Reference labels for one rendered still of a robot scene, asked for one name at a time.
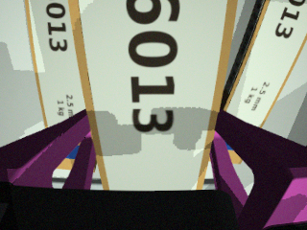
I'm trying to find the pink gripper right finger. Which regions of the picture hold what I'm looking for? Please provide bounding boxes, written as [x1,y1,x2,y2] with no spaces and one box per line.
[209,108,307,230]

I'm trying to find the white electrode pack with printed label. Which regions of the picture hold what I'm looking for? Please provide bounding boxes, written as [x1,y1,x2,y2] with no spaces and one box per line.
[68,0,238,191]

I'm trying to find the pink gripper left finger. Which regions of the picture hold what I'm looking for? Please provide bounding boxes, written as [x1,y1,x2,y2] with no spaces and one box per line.
[0,109,96,190]

